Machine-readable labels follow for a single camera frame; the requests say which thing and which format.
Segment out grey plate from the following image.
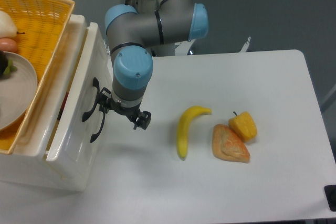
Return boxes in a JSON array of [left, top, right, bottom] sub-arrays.
[[1, 52, 38, 130]]

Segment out yellow woven basket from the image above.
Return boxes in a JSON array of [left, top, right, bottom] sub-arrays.
[[1, 0, 75, 155]]

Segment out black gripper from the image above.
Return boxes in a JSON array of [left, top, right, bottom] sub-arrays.
[[94, 87, 151, 130]]

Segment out red bell pepper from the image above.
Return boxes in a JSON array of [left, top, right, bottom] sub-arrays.
[[57, 92, 69, 121]]

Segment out black lower drawer handle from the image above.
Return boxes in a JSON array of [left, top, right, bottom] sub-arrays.
[[90, 112, 106, 143]]

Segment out white pear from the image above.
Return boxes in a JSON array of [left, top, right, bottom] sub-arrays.
[[0, 11, 25, 38]]

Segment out white top drawer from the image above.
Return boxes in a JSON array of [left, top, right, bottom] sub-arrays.
[[46, 23, 111, 166]]

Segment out dark eggplant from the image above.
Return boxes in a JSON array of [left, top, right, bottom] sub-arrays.
[[0, 51, 17, 77]]

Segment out triangular toasted bread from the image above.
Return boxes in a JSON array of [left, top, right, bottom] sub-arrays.
[[212, 124, 250, 163]]

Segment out white drawer cabinet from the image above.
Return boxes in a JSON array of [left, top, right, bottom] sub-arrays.
[[1, 15, 112, 191]]

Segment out pink sausage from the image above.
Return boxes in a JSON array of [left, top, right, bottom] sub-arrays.
[[0, 38, 18, 53]]

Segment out yellow bell pepper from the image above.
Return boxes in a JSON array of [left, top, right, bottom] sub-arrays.
[[228, 111, 258, 142]]

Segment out yellow banana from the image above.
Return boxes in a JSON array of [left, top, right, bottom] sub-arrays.
[[176, 106, 212, 160]]

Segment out black corner object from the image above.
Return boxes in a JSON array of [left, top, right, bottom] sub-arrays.
[[324, 185, 336, 212]]

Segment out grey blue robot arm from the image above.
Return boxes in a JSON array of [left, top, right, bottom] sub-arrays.
[[100, 0, 208, 129]]

